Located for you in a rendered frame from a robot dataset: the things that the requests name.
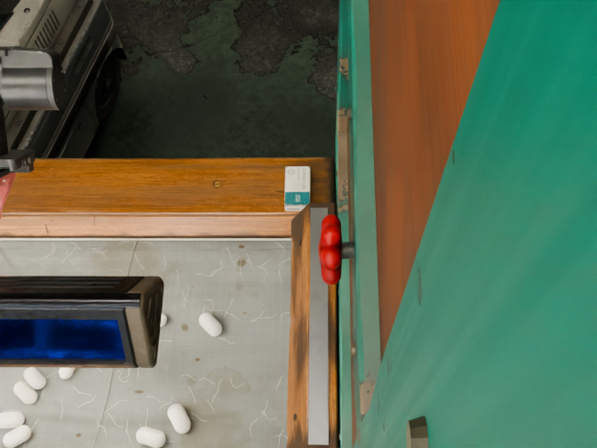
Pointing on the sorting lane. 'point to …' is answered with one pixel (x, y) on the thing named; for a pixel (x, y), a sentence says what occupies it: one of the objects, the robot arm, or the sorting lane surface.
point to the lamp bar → (80, 321)
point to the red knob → (332, 250)
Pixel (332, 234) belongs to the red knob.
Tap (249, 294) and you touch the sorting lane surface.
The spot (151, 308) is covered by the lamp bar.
